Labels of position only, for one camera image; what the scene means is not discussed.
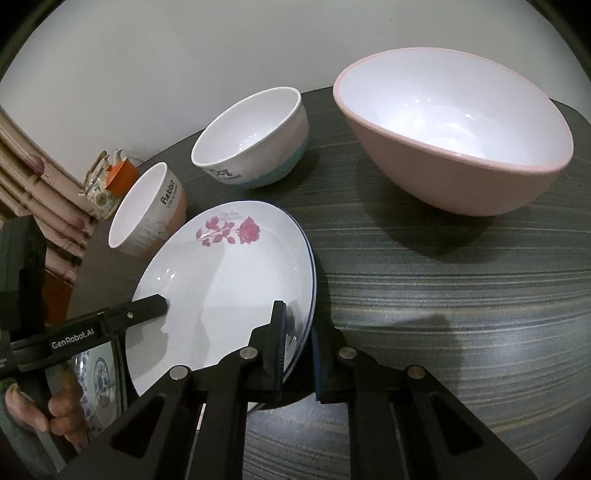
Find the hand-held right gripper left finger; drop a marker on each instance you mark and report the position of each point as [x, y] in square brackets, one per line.
[272, 350]

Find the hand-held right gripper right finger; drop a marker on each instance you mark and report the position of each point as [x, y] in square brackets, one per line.
[323, 369]

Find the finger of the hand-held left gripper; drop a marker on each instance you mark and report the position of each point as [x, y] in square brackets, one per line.
[143, 309]

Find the large blue floral plate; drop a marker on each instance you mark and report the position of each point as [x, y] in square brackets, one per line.
[99, 374]

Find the white plate with rose print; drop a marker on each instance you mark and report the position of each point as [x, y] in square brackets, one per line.
[221, 286]

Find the white bowl with blue base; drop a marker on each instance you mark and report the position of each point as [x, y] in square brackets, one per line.
[249, 124]

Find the pink bowl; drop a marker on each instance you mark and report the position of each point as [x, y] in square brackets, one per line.
[461, 184]

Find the person's left hand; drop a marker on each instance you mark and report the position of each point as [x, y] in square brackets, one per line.
[64, 408]

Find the beige patterned curtain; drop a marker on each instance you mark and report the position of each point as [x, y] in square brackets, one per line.
[27, 184]

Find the floral ceramic teapot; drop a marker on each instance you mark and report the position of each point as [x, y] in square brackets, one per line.
[99, 198]

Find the orange cup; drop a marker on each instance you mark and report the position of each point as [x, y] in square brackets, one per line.
[122, 177]

